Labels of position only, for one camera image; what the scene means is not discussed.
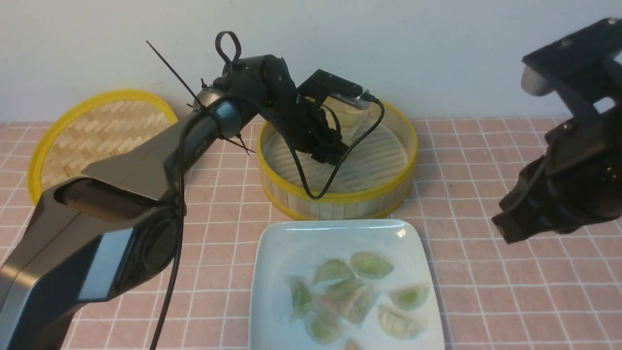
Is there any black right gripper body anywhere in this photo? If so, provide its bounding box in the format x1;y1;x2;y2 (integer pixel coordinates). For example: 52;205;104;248
492;107;622;244

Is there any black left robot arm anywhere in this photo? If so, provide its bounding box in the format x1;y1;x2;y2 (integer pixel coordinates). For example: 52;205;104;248
1;55;369;350

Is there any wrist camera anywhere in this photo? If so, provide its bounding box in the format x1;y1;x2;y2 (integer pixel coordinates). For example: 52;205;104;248
297;69;376;110
520;17;622;127

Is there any green dumpling plate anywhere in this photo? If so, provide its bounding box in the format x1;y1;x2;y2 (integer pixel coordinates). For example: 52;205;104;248
388;284;430;312
312;259;355;285
304;313;342;345
325;278;364;302
349;252;395;280
287;279;312;324

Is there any pinkish dumpling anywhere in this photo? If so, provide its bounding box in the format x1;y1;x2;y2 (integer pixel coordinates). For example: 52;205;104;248
308;295;341;318

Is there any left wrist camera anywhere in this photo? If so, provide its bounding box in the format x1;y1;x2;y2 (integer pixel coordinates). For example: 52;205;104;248
297;69;376;110

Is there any green dumpling steamer back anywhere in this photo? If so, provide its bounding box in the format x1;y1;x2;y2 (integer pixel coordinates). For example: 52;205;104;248
335;110;369;128

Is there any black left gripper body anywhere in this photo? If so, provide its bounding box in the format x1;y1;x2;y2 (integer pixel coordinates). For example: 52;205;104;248
262;55;346;155

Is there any pink dumpling plate bottom edge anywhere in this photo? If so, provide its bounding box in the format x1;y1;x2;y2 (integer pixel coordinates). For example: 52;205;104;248
344;339;361;350

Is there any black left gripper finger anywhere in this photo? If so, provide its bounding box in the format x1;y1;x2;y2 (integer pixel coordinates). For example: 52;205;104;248
311;146;348;166

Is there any green dumpling plate top left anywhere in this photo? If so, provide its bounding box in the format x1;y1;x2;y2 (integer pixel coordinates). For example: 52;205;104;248
312;259;355;285

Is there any white square plate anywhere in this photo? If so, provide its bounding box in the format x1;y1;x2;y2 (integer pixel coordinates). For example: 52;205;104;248
248;219;445;350

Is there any green dumpling plate top right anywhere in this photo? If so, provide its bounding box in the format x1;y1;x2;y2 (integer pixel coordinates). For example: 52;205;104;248
349;252;395;280

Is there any bamboo steamer basket yellow rim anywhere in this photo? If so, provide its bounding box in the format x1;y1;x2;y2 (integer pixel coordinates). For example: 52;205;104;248
257;104;418;221

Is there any pale dumpling plate bottom right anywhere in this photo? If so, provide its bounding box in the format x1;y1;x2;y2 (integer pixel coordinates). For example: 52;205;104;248
378;304;424;340

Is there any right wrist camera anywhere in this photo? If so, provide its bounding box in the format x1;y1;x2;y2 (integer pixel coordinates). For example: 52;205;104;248
520;17;622;127

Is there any green dumpling plate bottom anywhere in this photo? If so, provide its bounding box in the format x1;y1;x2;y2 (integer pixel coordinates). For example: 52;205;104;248
304;313;342;345

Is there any pale pleated dumpling plate centre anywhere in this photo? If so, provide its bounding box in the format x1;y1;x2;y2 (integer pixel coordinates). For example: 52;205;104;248
340;284;375;324

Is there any green dumpling plate far left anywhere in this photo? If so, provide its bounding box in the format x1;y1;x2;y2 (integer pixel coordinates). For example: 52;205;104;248
287;279;312;324

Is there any white steamer liner cloth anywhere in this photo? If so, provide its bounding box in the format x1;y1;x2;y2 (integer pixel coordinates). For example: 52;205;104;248
263;125;407;193

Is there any woven bamboo steamer lid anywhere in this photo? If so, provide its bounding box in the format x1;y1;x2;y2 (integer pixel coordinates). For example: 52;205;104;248
27;89;178;204

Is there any green dumpling plate middle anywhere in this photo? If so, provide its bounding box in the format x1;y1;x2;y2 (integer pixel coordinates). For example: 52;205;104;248
325;278;364;302

